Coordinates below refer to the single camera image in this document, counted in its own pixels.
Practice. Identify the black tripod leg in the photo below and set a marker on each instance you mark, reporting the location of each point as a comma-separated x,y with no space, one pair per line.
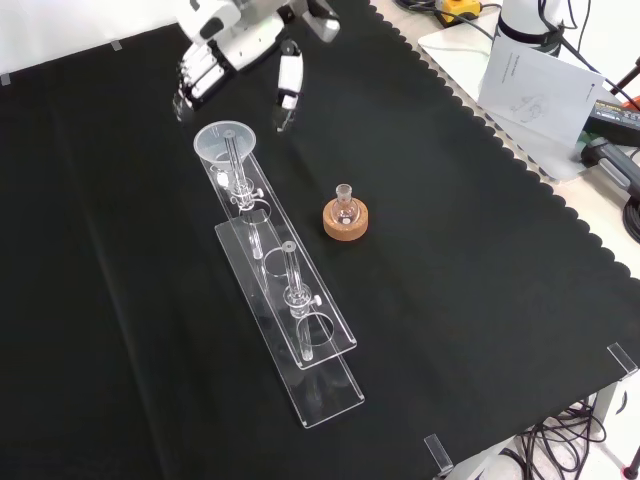
627,77

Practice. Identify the small round-bottom glass flask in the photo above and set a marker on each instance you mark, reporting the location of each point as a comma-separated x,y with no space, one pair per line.
346,210

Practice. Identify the white paper booklet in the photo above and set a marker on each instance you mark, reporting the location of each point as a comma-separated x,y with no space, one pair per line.
540,90

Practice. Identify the clear acrylic funnel stand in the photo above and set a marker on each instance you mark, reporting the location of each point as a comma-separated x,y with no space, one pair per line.
320,325

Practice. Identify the translucent plastic funnel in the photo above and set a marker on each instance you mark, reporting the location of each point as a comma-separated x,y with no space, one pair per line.
212,145

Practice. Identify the grey tape strip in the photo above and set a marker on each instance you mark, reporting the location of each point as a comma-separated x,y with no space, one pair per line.
5,80
116,45

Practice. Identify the clear cloth clamp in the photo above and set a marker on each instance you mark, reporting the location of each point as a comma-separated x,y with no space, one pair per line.
622,357
437,452

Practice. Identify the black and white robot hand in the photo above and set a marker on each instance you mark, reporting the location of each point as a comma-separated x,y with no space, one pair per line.
245,35

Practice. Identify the pale board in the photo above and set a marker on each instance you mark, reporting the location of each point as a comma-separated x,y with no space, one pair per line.
455,55

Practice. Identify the grey bench leg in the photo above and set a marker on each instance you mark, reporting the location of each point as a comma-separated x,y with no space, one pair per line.
607,405

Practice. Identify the yellow stop button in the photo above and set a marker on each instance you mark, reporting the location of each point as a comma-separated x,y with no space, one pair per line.
462,6

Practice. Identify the black bench cloth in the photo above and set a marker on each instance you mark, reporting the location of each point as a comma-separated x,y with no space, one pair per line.
450,300

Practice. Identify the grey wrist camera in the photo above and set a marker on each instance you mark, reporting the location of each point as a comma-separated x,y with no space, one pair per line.
322,22

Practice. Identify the black power adapter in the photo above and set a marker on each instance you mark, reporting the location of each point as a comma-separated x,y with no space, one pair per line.
617,117

